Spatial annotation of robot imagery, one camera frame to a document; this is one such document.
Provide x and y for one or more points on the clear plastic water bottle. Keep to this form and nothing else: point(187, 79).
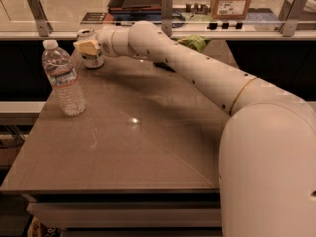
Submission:
point(63, 78)

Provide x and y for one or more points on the right metal railing post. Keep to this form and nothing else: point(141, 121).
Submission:
point(297, 15)

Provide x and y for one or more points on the cardboard box with label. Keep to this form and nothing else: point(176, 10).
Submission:
point(229, 9)

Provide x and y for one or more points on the snack package under table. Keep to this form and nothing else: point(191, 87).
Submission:
point(37, 229)

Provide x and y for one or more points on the left metal railing post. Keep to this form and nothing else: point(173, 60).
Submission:
point(43, 25)

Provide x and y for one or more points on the green chip bag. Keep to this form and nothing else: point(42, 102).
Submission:
point(194, 42)

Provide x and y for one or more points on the grey table drawer unit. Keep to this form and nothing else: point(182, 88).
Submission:
point(192, 213)

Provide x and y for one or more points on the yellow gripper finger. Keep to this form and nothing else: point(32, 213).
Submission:
point(87, 46)

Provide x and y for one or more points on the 7up soda can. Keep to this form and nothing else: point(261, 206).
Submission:
point(90, 61)

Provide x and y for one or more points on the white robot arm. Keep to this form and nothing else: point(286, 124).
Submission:
point(267, 153)

